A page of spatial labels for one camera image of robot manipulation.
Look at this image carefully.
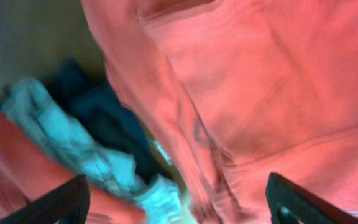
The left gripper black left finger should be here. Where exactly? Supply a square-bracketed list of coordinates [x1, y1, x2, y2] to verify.
[0, 175, 90, 224]

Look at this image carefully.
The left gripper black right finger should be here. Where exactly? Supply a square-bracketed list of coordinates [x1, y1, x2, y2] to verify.
[265, 172, 358, 224]

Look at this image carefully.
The folded grey garment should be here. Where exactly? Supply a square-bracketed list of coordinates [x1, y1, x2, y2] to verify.
[1, 78, 182, 224]

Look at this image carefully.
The folded navy garment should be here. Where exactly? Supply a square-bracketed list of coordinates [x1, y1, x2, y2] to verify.
[46, 60, 172, 183]

